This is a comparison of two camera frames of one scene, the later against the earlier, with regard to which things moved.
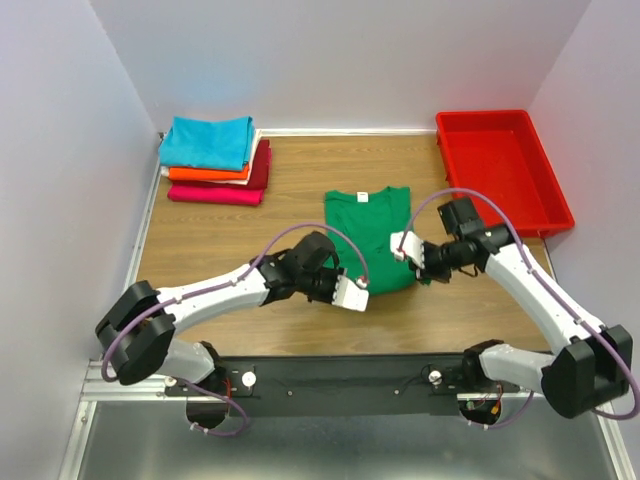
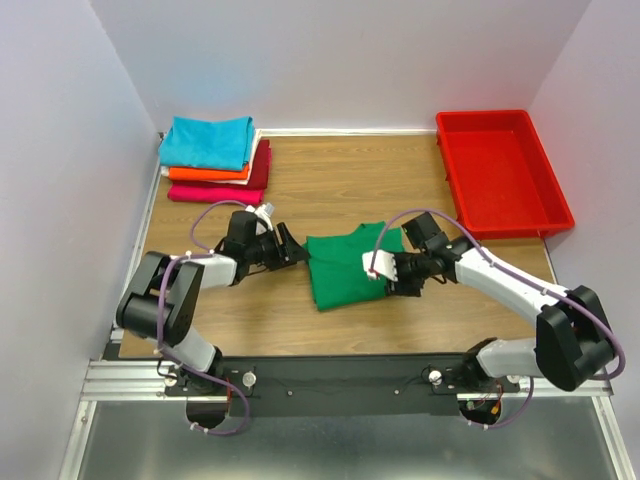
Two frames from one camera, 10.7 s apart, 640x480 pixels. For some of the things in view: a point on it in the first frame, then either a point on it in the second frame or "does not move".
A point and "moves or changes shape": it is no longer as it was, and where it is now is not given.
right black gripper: (429, 272) → (402, 287)
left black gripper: (333, 274) → (287, 253)
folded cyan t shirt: (199, 142) does not move
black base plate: (341, 386) does not move
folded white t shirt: (251, 163) does not move
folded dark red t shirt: (260, 167) does not move
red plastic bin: (500, 155) does not move
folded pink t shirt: (215, 194) does not move
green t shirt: (359, 227) moves or changes shape
